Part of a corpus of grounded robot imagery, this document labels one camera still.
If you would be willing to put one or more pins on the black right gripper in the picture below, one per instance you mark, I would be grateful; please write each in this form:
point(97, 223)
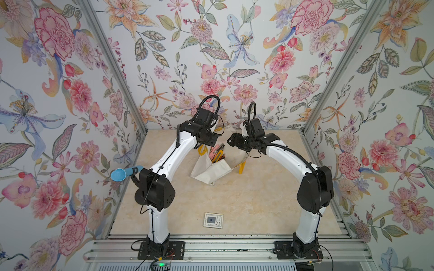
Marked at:
point(237, 141)

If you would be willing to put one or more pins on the blue foam microphone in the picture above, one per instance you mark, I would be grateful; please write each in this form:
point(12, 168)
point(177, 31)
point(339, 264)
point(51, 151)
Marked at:
point(121, 174)

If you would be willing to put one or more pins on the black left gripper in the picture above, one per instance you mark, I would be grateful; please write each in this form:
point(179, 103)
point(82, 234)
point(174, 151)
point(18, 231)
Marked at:
point(213, 139)

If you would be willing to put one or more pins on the small square marker card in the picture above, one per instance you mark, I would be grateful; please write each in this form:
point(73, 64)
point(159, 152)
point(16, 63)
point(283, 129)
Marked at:
point(213, 220)

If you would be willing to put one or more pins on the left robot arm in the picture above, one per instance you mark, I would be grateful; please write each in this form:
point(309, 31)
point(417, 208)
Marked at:
point(155, 190)

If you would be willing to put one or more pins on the aluminium corner post left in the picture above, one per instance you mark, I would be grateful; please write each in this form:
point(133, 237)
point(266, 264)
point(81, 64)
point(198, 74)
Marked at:
point(91, 17)

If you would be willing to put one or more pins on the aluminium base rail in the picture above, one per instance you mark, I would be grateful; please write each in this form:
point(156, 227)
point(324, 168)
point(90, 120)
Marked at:
point(229, 253)

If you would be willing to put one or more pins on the yellow black utility knife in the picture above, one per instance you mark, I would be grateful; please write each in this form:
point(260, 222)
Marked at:
point(219, 153)

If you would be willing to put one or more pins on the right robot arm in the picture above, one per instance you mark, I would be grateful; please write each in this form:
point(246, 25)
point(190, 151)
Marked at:
point(314, 193)

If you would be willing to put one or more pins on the white canvas pouch yellow handles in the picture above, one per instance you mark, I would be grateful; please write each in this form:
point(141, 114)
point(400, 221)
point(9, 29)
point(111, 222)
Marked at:
point(233, 160)

